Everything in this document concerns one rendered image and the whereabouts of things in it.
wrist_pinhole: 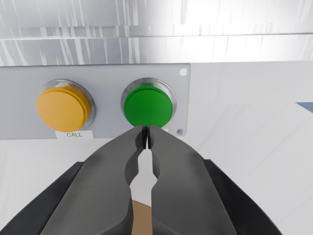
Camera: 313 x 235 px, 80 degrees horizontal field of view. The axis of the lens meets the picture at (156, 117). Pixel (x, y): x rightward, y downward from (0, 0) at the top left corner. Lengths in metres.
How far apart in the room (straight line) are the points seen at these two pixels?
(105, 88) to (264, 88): 0.22
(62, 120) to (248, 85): 0.23
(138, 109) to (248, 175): 0.28
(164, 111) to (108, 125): 0.06
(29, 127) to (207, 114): 0.22
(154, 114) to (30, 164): 0.28
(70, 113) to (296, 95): 0.29
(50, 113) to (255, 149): 0.30
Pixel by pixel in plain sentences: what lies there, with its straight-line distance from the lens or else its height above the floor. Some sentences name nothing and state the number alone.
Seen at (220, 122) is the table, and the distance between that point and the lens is 0.30.
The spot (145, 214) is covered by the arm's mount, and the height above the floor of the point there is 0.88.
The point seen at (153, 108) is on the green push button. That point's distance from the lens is 0.15.
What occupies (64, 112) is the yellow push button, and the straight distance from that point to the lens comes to 0.17.
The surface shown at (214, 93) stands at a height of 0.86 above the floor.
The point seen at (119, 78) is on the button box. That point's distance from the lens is 0.16.
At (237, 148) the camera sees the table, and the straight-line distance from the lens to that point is 0.34.
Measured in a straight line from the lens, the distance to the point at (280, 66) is 0.30.
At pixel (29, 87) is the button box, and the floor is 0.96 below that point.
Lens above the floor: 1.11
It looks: 62 degrees down
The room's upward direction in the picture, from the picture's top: 179 degrees clockwise
